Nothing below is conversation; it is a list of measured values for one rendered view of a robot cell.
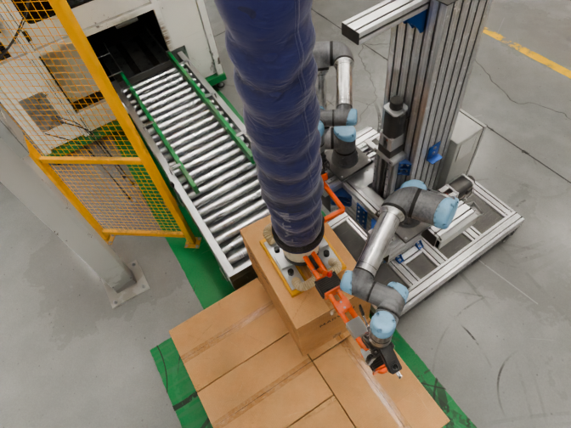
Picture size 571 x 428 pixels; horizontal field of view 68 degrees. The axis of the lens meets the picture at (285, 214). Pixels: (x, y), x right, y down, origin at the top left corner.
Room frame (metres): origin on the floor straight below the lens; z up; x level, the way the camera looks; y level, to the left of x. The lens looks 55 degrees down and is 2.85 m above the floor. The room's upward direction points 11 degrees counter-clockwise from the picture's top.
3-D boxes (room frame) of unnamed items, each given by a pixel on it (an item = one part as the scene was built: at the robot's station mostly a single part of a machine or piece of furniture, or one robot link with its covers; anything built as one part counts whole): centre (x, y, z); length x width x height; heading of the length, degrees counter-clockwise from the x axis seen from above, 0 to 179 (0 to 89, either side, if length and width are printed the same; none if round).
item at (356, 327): (0.56, -0.19, 1.19); 0.07 x 0.07 x 0.04; 19
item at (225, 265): (2.30, 0.84, 0.50); 2.31 x 0.05 x 0.19; 23
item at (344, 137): (1.58, -0.38, 1.20); 0.13 x 0.12 x 0.14; 77
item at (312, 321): (0.99, -0.04, 0.87); 0.60 x 0.40 x 0.40; 19
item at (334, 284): (0.76, -0.12, 1.20); 0.10 x 0.08 x 0.06; 109
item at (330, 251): (1.03, -0.13, 1.09); 0.34 x 0.10 x 0.05; 19
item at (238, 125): (2.55, 0.24, 0.50); 2.31 x 0.05 x 0.19; 23
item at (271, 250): (0.97, 0.05, 1.10); 0.34 x 0.10 x 0.05; 19
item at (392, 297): (0.53, -0.28, 1.50); 0.11 x 0.11 x 0.08; 52
